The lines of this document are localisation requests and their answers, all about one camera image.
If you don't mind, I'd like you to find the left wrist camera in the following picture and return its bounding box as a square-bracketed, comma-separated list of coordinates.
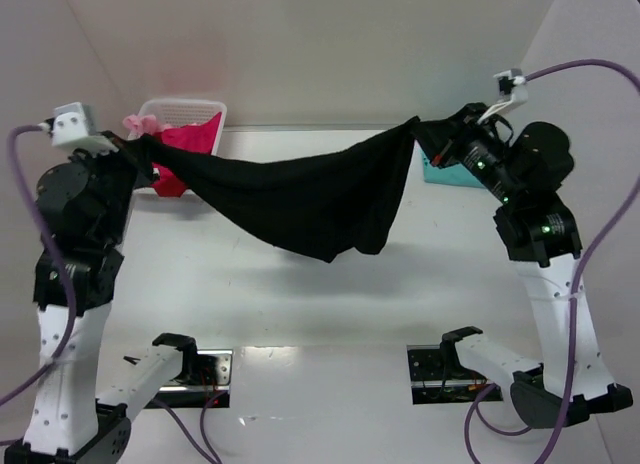
[40, 102, 117, 154]

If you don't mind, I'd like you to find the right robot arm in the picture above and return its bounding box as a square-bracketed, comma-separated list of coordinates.
[415, 104, 633, 429]

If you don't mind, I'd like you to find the pink cloth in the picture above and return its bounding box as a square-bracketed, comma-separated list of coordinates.
[122, 114, 164, 138]

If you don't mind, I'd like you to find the black t shirt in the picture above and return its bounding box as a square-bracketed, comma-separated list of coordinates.
[119, 114, 474, 265]

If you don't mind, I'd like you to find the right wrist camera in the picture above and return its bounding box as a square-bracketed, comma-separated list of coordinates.
[477, 68, 529, 124]

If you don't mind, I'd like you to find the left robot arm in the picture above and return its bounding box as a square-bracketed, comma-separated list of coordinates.
[4, 132, 197, 463]

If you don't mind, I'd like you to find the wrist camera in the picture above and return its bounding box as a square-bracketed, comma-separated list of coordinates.
[40, 102, 117, 154]
[477, 68, 529, 124]

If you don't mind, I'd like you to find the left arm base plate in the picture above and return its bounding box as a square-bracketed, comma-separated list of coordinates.
[145, 349, 233, 409]

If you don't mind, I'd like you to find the magenta t shirt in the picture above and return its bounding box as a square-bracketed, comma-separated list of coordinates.
[151, 112, 222, 198]

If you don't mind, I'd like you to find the folded teal t shirt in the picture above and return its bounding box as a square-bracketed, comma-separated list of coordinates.
[421, 152, 484, 189]

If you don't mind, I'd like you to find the white plastic basket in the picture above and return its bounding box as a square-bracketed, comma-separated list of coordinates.
[135, 97, 227, 155]

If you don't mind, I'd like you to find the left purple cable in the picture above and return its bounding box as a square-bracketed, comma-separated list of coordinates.
[0, 124, 221, 464]

